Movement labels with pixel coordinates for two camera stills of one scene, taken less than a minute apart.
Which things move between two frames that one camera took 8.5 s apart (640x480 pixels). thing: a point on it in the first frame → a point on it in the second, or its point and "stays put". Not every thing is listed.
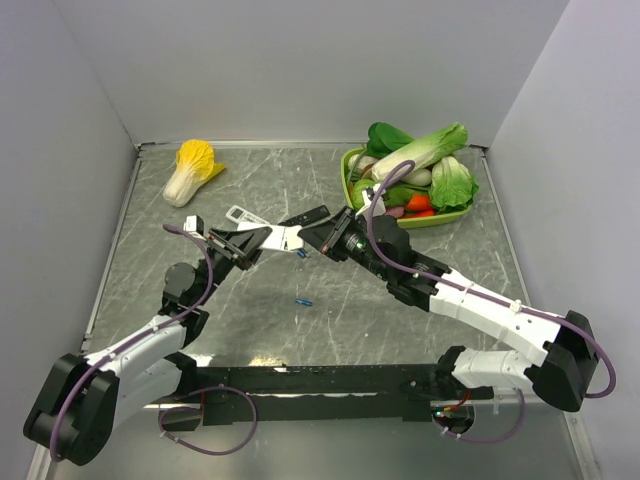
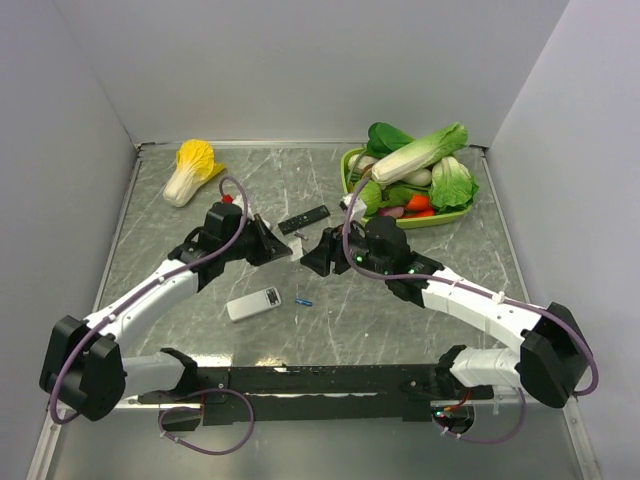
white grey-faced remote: x=280 y=238 → x=256 y=303
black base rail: x=326 y=393 stays put
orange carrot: x=419 y=202 stays put
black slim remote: x=307 y=216 stays put
